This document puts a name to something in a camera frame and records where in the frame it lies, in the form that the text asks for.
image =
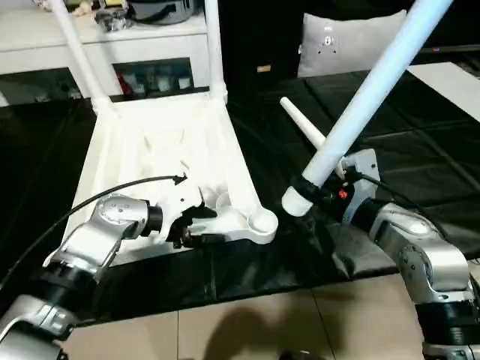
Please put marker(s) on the white plastic table top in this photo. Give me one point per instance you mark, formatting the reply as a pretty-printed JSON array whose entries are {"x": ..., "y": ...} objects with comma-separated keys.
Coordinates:
[{"x": 150, "y": 123}]

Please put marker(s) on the white plastic table leg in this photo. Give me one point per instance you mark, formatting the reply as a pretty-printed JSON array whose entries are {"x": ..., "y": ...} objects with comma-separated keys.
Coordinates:
[
  {"x": 214, "y": 45},
  {"x": 375, "y": 86},
  {"x": 303, "y": 123},
  {"x": 78, "y": 48}
]

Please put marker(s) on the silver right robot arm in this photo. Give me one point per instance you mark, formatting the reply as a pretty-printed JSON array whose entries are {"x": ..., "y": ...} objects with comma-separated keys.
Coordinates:
[{"x": 412, "y": 240}]

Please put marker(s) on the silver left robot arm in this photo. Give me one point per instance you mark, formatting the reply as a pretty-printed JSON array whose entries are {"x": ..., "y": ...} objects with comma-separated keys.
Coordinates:
[{"x": 112, "y": 213}]

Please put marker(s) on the black work mat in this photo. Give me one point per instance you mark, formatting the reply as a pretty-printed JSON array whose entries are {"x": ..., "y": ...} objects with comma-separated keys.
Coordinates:
[{"x": 412, "y": 131}]

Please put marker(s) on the grey cushion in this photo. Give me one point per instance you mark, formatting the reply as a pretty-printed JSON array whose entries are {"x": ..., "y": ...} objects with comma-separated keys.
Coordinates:
[{"x": 337, "y": 48}]

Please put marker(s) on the white flat board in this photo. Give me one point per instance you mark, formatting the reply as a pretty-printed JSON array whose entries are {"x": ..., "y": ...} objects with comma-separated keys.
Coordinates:
[{"x": 446, "y": 82}]

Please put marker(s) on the black box with yellow label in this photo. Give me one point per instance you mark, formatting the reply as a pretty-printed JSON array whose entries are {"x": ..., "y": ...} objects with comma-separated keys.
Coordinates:
[{"x": 255, "y": 37}]

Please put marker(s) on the white cabinet with glass doors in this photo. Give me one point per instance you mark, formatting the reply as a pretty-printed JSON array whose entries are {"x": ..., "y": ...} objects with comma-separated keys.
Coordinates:
[{"x": 131, "y": 45}]

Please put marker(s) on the grey rounded device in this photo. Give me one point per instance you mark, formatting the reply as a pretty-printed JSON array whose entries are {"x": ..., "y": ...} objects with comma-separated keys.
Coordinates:
[{"x": 161, "y": 13}]

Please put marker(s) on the dark tangled small object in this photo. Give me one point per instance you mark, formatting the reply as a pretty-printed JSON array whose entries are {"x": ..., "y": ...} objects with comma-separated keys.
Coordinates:
[{"x": 112, "y": 20}]

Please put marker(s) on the yellow small box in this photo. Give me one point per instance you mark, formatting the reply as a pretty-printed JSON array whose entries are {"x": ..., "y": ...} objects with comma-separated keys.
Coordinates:
[{"x": 114, "y": 3}]

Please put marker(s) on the pale small toy figure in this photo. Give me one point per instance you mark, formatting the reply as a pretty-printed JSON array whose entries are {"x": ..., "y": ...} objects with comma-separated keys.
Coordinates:
[{"x": 82, "y": 7}]

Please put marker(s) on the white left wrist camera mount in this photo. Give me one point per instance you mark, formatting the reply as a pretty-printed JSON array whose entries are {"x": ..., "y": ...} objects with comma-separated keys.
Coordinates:
[{"x": 180, "y": 195}]

